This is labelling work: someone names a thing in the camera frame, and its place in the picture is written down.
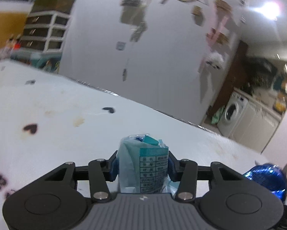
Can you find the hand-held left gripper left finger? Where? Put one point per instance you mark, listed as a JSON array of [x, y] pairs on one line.
[[114, 170]]

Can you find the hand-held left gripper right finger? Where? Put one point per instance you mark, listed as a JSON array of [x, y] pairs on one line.
[[172, 170]]

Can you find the teal paper packet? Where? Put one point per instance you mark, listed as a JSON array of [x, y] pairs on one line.
[[143, 167]]

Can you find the blue foil packet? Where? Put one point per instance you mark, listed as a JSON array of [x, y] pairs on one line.
[[265, 177]]

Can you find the green bag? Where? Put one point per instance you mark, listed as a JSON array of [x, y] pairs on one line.
[[216, 117]]

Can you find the white washing machine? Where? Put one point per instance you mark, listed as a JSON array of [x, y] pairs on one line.
[[232, 115]]

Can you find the white lower kitchen cabinets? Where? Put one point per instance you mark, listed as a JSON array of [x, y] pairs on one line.
[[258, 129]]

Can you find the brown wooden door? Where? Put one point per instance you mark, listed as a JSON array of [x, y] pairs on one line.
[[234, 76]]

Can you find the white plush toy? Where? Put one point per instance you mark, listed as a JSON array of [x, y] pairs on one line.
[[214, 60]]

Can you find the black range hood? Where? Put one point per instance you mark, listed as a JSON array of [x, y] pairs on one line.
[[262, 66]]

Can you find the white drawer cabinet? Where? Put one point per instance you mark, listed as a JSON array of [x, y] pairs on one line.
[[53, 31]]

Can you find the dark glass cabinet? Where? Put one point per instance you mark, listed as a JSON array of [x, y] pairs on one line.
[[57, 2]]

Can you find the yellow board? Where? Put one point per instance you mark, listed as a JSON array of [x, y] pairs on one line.
[[6, 24]]

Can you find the wall outlet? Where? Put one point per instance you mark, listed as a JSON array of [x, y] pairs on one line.
[[120, 46]]

